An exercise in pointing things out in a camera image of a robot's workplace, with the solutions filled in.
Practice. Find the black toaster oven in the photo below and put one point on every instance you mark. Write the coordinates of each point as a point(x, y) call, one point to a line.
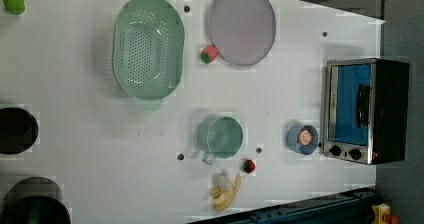
point(365, 112)

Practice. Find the green plastic cup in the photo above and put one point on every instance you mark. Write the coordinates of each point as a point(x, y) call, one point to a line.
point(220, 137)

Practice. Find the red toy strawberry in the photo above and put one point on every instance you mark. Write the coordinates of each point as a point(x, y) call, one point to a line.
point(209, 54)

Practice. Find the small red toy fruit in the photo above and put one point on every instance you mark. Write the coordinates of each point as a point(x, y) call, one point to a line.
point(248, 166)

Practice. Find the green plastic colander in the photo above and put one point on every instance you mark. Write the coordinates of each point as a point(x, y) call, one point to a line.
point(148, 49)

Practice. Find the lilac round plate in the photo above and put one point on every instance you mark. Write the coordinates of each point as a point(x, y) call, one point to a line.
point(243, 31)

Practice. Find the peeled toy banana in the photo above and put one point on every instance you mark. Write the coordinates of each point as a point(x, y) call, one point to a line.
point(225, 191)

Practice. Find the orange slice toy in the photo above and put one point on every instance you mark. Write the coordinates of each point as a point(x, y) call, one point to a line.
point(304, 137)

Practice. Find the blue bowl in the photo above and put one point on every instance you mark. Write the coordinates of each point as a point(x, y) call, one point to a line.
point(298, 148)

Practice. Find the black round base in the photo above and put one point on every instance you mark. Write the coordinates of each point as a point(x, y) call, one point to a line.
point(35, 200)

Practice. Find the yellow red emergency button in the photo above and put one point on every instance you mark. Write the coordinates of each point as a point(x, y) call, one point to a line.
point(383, 215)

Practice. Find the green toy fruit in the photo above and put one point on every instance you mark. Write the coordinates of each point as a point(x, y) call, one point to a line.
point(14, 7)

